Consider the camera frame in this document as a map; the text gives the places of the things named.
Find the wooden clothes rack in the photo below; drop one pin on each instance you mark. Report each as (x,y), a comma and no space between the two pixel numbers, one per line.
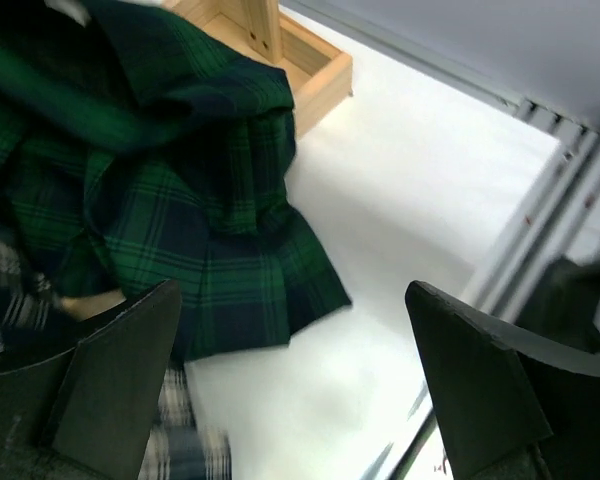
(320,74)

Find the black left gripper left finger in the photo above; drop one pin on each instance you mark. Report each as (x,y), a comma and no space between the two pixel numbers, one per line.
(82,407)

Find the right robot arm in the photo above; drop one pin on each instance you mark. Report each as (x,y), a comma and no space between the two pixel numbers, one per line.
(562,306)

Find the navy white plaid skirt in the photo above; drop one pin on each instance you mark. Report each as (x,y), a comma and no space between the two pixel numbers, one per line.
(30,313)

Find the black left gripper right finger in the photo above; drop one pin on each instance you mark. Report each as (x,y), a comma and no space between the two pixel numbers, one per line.
(510,404)

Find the dark green plaid skirt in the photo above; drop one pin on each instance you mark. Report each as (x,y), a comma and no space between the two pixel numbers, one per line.
(136,148)

